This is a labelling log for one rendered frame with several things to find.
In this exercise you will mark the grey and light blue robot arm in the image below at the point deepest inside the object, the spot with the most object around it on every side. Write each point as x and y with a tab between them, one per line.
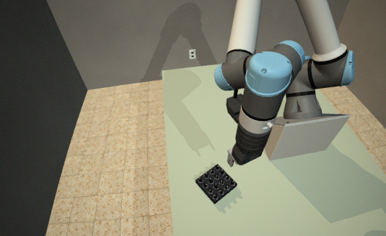
286	69

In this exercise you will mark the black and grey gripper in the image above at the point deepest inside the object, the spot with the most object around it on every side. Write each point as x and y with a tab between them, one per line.
251	136

